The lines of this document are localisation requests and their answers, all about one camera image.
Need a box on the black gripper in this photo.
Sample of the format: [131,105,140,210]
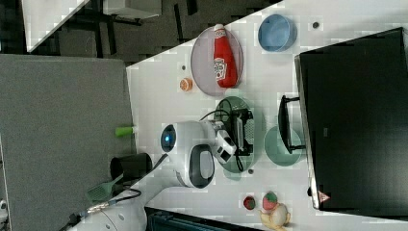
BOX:
[231,109,254,156]

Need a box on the green oval plastic strainer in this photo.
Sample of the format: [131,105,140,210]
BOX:
[214,90,264,181]

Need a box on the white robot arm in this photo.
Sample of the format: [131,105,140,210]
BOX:
[67,109,254,231]

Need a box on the green mug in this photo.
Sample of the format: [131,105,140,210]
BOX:
[264,126,303,167]

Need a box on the small red toy fruit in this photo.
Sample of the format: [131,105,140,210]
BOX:
[243,195,256,210]

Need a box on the pink strawberry toy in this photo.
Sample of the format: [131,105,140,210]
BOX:
[263,192,278,211]

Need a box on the red ketchup bottle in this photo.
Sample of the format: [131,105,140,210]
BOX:
[214,24,238,89]

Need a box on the orange slice toy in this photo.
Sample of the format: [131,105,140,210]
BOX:
[179,78,192,91]

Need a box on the grey round plate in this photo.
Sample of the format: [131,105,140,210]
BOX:
[191,27,243,97]

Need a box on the black utensil holder cup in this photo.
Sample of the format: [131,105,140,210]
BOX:
[110,153,153,182]

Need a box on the blue plastic bowl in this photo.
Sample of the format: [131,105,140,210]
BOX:
[258,14,297,52]

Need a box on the black toaster oven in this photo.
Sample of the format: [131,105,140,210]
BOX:
[294,28,408,220]

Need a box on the lime green object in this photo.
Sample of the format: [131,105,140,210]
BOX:
[115,126,137,138]

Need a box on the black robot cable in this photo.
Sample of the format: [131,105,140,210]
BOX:
[199,98,244,173]

